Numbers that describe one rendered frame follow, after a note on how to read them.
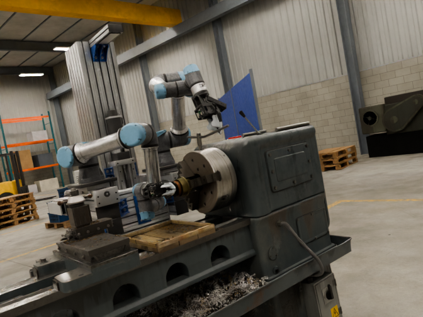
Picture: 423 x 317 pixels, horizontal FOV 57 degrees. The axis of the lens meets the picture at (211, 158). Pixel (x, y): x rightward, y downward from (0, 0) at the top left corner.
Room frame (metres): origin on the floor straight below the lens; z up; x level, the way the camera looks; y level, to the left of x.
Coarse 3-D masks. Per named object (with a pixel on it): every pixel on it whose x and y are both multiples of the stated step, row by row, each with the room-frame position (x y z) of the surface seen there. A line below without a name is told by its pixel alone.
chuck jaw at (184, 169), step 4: (184, 160) 1.96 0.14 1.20; (180, 164) 1.93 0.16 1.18; (184, 164) 1.94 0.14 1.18; (180, 168) 1.93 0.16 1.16; (184, 168) 1.92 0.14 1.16; (188, 168) 1.93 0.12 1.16; (180, 172) 1.90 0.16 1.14; (184, 172) 1.90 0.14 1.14; (188, 172) 1.91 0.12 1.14; (192, 172) 1.92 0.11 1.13; (180, 176) 1.87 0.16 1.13; (184, 176) 1.88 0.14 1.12; (188, 176) 1.89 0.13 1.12; (192, 176) 1.90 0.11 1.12; (196, 176) 1.94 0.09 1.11
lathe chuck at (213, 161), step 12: (192, 156) 1.91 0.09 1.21; (204, 156) 1.84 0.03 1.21; (216, 156) 1.86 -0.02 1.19; (192, 168) 1.92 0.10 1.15; (204, 168) 1.85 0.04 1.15; (216, 168) 1.81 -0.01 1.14; (228, 180) 1.83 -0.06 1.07; (204, 192) 1.88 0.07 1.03; (216, 192) 1.80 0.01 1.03; (228, 192) 1.84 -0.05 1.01; (204, 204) 1.89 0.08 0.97; (216, 204) 1.82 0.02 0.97
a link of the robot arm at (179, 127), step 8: (176, 72) 2.30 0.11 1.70; (168, 80) 2.26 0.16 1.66; (176, 80) 2.27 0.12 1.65; (176, 104) 2.38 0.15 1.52; (184, 104) 2.42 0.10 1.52; (176, 112) 2.42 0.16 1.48; (184, 112) 2.45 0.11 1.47; (176, 120) 2.46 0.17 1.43; (184, 120) 2.48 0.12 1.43; (176, 128) 2.50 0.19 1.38; (184, 128) 2.52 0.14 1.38; (176, 136) 2.52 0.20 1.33; (184, 136) 2.53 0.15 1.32; (176, 144) 2.54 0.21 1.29; (184, 144) 2.57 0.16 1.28
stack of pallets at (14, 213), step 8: (32, 192) 10.29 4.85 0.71; (0, 200) 9.55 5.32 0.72; (8, 200) 9.76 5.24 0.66; (16, 200) 10.23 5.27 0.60; (24, 200) 10.05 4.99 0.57; (32, 200) 10.24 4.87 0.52; (0, 208) 10.18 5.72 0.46; (8, 208) 9.77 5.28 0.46; (16, 208) 10.61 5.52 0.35; (24, 208) 10.46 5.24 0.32; (32, 208) 10.16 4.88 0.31; (0, 216) 9.56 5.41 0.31; (8, 216) 9.99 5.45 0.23; (16, 216) 9.81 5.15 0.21; (24, 216) 9.96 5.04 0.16; (0, 224) 9.44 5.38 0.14; (8, 224) 9.95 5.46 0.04; (16, 224) 9.78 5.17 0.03
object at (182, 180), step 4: (176, 180) 1.84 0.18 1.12; (180, 180) 1.82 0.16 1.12; (184, 180) 1.83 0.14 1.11; (188, 180) 1.86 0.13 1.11; (176, 184) 1.80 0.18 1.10; (180, 184) 1.81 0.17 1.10; (184, 184) 1.81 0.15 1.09; (188, 184) 1.82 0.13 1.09; (176, 188) 1.79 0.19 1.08; (180, 188) 1.80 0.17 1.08; (184, 188) 1.81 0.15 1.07; (188, 188) 1.82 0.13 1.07; (176, 192) 1.80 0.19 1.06; (180, 192) 1.80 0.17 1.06; (184, 192) 1.82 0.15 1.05; (188, 192) 1.83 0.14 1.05; (176, 196) 1.82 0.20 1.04
